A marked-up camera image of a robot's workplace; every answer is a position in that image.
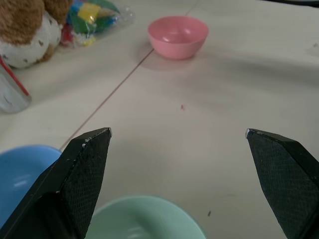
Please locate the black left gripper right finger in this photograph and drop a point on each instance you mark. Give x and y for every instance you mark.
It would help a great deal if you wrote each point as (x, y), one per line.
(286, 179)

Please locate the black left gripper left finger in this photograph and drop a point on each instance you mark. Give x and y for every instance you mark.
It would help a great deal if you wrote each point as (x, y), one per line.
(74, 184)

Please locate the blue plastic bowl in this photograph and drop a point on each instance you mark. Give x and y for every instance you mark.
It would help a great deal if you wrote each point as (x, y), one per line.
(20, 179)

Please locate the green plastic bowl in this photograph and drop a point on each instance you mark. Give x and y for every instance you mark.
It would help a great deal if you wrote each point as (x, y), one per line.
(144, 219)

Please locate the clear cup with red stripe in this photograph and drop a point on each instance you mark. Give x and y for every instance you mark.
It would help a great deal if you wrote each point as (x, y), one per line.
(11, 92)

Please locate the brown and white plush toy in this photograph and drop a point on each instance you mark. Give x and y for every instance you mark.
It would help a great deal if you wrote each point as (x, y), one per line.
(25, 32)

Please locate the clear bag of colourful blocks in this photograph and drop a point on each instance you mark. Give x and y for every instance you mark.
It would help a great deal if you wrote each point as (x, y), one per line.
(92, 22)

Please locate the pink plastic bowl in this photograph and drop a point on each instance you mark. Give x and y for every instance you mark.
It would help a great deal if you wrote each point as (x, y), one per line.
(178, 37)

